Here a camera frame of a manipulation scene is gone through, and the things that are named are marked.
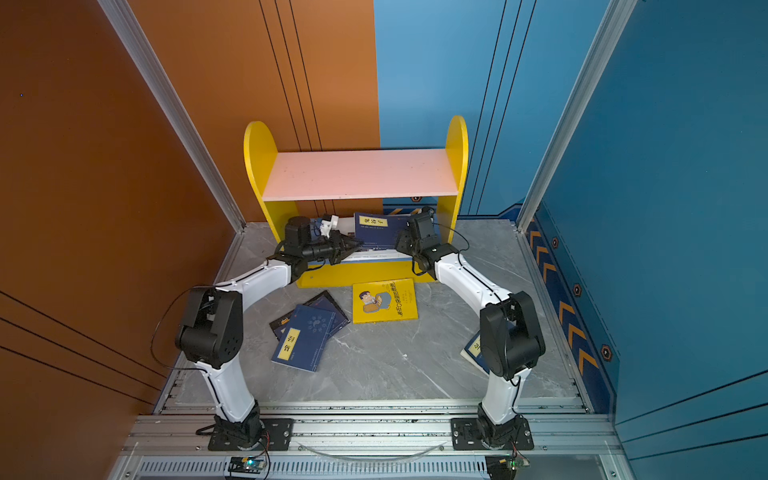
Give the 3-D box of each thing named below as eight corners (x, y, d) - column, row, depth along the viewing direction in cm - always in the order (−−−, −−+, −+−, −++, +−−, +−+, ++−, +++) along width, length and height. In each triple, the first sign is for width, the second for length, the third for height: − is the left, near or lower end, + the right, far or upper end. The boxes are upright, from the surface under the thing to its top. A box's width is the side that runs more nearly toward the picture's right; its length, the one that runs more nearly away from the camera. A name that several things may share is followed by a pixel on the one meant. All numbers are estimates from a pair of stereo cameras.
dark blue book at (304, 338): (274, 363, 86) (270, 359, 84) (298, 309, 98) (296, 303, 95) (316, 372, 85) (313, 368, 82) (336, 315, 96) (334, 310, 93)
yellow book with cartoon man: (353, 324, 94) (352, 321, 93) (352, 287, 103) (352, 283, 102) (418, 318, 96) (418, 315, 94) (412, 281, 105) (412, 278, 103)
